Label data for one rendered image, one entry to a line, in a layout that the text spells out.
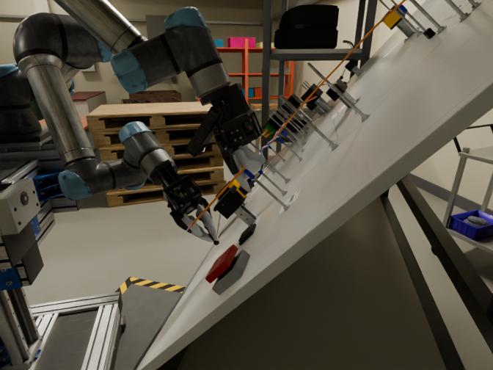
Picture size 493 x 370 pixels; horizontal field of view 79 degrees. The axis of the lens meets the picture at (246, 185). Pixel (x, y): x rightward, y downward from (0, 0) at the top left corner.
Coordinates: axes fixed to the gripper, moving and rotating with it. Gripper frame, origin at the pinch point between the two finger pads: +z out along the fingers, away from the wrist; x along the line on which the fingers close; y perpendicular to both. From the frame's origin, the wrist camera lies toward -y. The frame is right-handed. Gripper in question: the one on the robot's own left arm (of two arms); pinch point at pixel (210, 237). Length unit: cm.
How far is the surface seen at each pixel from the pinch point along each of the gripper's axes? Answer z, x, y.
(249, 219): 3.4, 7.8, 8.0
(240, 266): 11.2, -3.8, 24.7
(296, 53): -52, 88, -26
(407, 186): 23, 68, -16
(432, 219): 32, 52, 0
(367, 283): 35.1, 31.1, -15.2
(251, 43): -351, 374, -354
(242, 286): 13.8, -6.1, 28.4
